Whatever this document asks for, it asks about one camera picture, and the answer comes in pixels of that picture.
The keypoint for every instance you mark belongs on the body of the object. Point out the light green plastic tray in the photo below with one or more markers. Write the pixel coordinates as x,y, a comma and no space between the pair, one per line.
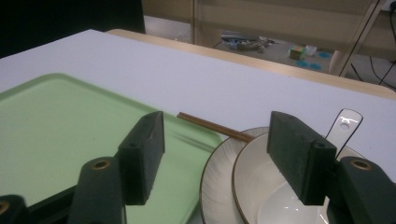
62,130

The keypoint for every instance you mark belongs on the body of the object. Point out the white bowl with gold rim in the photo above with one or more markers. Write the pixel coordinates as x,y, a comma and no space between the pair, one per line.
264,186

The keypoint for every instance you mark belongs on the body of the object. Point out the light wooden table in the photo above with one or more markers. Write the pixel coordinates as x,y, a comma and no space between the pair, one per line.
280,67

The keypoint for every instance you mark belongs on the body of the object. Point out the brown wooden chopsticks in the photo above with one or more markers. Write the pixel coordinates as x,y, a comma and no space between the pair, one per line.
214,127

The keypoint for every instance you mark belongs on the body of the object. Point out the white foam board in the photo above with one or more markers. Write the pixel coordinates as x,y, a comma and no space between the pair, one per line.
202,81

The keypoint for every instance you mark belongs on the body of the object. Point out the white plate with gold rim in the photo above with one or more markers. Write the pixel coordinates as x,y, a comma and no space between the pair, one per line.
216,177

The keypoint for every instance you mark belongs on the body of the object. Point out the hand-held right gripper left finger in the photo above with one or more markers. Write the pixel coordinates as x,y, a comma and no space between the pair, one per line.
141,155

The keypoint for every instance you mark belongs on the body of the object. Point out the beige wooden shelf frame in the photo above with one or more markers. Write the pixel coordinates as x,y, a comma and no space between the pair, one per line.
280,18

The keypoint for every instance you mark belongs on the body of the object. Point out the small white container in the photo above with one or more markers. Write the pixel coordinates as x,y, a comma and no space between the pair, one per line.
310,49

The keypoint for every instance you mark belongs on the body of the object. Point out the small colourful box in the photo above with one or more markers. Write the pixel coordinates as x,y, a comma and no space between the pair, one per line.
296,52

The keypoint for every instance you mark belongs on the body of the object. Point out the clutter of small tools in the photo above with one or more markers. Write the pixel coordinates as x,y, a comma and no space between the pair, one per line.
246,42

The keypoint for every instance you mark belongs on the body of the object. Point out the blue round disc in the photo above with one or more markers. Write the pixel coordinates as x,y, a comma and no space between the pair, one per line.
302,64
315,66
324,55

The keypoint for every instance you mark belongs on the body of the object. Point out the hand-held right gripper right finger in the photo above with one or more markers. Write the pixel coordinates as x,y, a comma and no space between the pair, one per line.
299,152

